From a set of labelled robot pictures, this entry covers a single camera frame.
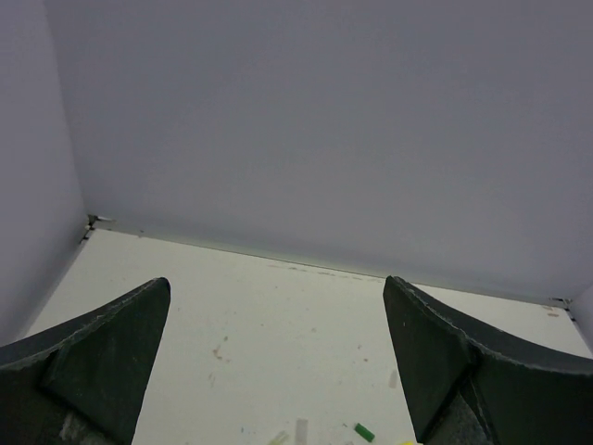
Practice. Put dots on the clear purple pen cap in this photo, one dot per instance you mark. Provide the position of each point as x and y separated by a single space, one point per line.
301 431

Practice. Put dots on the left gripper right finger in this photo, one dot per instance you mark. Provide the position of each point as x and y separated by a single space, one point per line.
468 382

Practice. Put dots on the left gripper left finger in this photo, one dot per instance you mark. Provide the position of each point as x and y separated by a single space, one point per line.
84 381

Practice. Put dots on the green marker cap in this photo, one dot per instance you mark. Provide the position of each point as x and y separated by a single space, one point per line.
364 432

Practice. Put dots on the clear orange highlighter cap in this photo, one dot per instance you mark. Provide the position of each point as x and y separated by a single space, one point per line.
393 379

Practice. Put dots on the clear yellow highlighter cap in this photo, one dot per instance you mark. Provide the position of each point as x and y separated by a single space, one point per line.
280 439

